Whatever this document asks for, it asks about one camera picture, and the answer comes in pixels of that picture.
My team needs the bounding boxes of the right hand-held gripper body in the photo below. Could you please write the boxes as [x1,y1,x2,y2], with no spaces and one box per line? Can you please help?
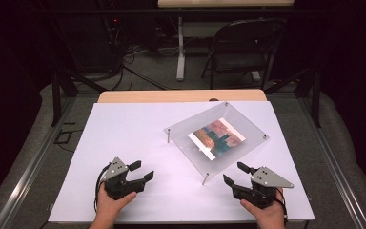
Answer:
[233,165,295,210]

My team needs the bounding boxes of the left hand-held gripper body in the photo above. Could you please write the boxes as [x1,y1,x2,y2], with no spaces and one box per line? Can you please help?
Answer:
[99,156,136,200]

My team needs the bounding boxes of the painting print photo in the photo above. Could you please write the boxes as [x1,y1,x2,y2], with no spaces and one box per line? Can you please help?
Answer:
[187,117,247,161]

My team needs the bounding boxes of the clear acrylic photo frame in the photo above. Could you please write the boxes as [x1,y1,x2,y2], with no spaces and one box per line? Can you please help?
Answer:
[163,101,271,186]

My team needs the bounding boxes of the person's right hand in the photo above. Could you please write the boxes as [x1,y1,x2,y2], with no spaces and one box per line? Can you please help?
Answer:
[240,187,287,223]

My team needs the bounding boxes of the person's left hand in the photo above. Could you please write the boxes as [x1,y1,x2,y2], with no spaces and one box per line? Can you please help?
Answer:
[95,183,138,220]

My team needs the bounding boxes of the white board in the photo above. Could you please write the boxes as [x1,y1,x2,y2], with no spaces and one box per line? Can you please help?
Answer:
[48,100,315,222]

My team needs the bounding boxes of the wooden table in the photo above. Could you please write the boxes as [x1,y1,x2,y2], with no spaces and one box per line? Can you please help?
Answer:
[97,89,268,104]

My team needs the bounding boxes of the black metal stand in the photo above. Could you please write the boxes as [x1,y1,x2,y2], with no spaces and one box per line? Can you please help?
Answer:
[51,68,108,128]
[264,66,322,129]

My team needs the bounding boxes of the black folding chair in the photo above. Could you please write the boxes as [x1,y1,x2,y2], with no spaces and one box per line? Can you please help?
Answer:
[201,18,287,90]

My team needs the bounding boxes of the beige desk with white legs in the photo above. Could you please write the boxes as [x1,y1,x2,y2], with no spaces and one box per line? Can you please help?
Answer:
[157,0,295,82]

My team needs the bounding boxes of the black equipment rack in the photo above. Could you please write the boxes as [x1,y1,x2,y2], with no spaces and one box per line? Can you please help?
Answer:
[56,12,125,74]

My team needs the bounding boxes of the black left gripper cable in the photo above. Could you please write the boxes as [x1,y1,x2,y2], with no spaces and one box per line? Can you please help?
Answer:
[93,165,111,214]

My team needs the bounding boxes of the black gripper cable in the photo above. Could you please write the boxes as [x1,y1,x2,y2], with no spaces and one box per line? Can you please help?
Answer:
[274,190,289,223]
[93,165,111,214]

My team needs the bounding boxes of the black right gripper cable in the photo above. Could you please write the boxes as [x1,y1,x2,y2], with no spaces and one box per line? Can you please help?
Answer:
[274,190,289,223]

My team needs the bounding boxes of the aluminium rail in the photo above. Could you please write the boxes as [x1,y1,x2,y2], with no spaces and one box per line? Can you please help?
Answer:
[0,94,77,229]
[298,94,366,229]

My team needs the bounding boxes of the black floor cables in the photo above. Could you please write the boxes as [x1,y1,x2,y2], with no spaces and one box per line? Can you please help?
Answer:
[108,44,173,92]

